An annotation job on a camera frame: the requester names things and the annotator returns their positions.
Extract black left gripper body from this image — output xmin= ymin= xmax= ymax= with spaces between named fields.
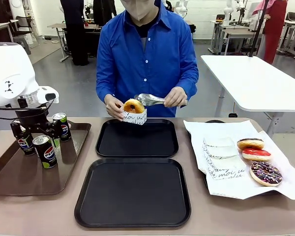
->
xmin=14 ymin=107 xmax=52 ymax=135

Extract black Pepsi can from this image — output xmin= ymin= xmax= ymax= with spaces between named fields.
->
xmin=16 ymin=132 xmax=36 ymax=156
xmin=32 ymin=135 xmax=58 ymax=170
xmin=52 ymin=112 xmax=72 ymax=143

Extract yellow glazed donut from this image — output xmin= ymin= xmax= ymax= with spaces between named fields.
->
xmin=123 ymin=98 xmax=146 ymax=115

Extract silver metal tongs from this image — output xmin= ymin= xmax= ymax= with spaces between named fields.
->
xmin=134 ymin=92 xmax=188 ymax=108

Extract chocolate topped donut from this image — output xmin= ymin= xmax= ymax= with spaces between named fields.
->
xmin=236 ymin=138 xmax=265 ymax=151

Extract red glazed donut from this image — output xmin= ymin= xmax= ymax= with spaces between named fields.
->
xmin=241 ymin=147 xmax=272 ymax=162

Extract person's left forearm blue sleeve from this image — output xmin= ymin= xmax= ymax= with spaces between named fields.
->
xmin=173 ymin=70 xmax=200 ymax=110

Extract person's right hand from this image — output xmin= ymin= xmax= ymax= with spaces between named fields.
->
xmin=105 ymin=94 xmax=125 ymax=121

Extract person's left hand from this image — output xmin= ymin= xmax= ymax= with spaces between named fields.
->
xmin=163 ymin=87 xmax=189 ymax=109

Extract brown plastic tray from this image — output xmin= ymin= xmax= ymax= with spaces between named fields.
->
xmin=0 ymin=120 xmax=92 ymax=197

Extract black square tray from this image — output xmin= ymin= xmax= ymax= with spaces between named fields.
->
xmin=74 ymin=157 xmax=192 ymax=228
xmin=95 ymin=118 xmax=179 ymax=158

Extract black office chair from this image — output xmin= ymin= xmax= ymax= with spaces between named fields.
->
xmin=14 ymin=15 xmax=33 ymax=38

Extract wooden background desk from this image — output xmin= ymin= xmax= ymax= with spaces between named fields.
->
xmin=0 ymin=19 xmax=19 ymax=44

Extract grey background table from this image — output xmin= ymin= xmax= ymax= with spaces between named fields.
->
xmin=47 ymin=22 xmax=104 ymax=62

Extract person in black clothes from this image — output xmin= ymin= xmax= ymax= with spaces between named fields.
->
xmin=92 ymin=0 xmax=118 ymax=28
xmin=59 ymin=0 xmax=90 ymax=66

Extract person's torso blue shirt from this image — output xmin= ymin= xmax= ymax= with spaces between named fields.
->
xmin=95 ymin=0 xmax=200 ymax=118

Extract beige face mask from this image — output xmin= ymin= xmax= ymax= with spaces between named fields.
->
xmin=125 ymin=0 xmax=156 ymax=22

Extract black tray under paper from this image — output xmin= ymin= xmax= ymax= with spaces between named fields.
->
xmin=186 ymin=119 xmax=283 ymax=196

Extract white printed paper donut box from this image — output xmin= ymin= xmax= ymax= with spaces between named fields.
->
xmin=206 ymin=156 xmax=248 ymax=181

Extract white paper sheet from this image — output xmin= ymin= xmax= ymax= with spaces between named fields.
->
xmin=183 ymin=118 xmax=295 ymax=201

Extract white background table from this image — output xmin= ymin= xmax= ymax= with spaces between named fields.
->
xmin=209 ymin=19 xmax=264 ymax=56

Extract chocolate sprinkle donut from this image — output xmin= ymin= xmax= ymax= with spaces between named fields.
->
xmin=249 ymin=161 xmax=283 ymax=187

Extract black stand pole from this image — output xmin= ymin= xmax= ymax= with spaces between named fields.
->
xmin=247 ymin=0 xmax=271 ymax=58

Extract person in red dress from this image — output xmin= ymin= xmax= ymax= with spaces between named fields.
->
xmin=251 ymin=0 xmax=289 ymax=65

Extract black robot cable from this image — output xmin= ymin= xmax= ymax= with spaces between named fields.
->
xmin=0 ymin=97 xmax=59 ymax=121

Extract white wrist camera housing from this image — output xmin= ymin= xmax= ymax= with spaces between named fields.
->
xmin=36 ymin=86 xmax=60 ymax=104

